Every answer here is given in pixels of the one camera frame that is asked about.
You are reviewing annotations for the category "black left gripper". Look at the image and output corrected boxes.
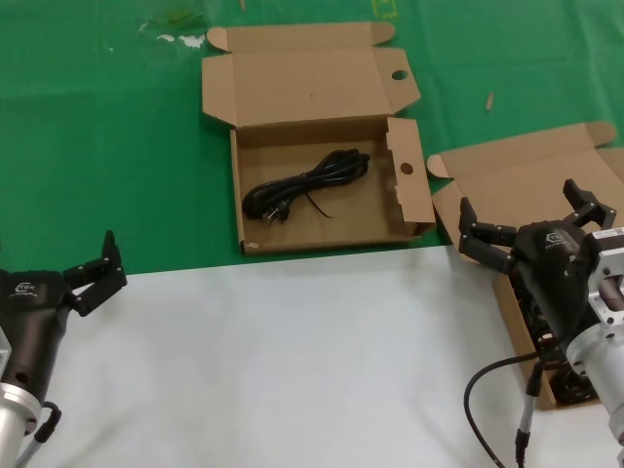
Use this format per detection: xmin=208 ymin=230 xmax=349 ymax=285
xmin=0 ymin=230 xmax=129 ymax=397

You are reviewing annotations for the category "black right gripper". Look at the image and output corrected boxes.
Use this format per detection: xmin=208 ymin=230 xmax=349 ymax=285
xmin=457 ymin=178 xmax=619 ymax=342

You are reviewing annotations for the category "open brown cardboard box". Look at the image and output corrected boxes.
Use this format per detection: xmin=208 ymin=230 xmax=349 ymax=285
xmin=200 ymin=21 xmax=438 ymax=255
xmin=426 ymin=121 xmax=624 ymax=411

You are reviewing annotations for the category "green table cloth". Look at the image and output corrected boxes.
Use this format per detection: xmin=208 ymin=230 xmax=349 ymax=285
xmin=0 ymin=0 xmax=624 ymax=279

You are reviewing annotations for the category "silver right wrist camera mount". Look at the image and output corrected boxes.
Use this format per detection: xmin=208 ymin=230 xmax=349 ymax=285
xmin=587 ymin=226 xmax=624 ymax=327

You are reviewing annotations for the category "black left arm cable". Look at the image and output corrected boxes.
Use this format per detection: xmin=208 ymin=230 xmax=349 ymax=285
xmin=17 ymin=400 xmax=63 ymax=468

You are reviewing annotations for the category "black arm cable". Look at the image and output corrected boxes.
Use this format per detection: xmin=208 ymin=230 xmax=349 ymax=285
xmin=462 ymin=353 xmax=571 ymax=468
xmin=17 ymin=400 xmax=63 ymax=468

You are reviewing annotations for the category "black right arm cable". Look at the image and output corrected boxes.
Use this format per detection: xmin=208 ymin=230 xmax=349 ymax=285
xmin=462 ymin=353 xmax=571 ymax=468

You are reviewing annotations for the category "grey right arm cable connector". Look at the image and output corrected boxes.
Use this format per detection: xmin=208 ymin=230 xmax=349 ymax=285
xmin=515 ymin=360 xmax=545 ymax=468

